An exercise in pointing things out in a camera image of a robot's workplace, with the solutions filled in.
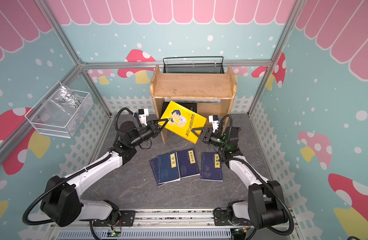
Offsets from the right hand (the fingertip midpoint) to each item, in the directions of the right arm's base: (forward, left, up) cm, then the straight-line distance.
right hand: (192, 132), depth 73 cm
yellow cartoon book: (+5, +5, +3) cm, 7 cm away
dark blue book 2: (-3, +3, -28) cm, 28 cm away
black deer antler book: (+10, +9, +6) cm, 15 cm away
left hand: (+3, +11, +3) cm, 12 cm away
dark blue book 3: (-5, -12, -29) cm, 32 cm away
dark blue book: (-6, +16, -27) cm, 32 cm away
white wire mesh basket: (+8, +65, +5) cm, 66 cm away
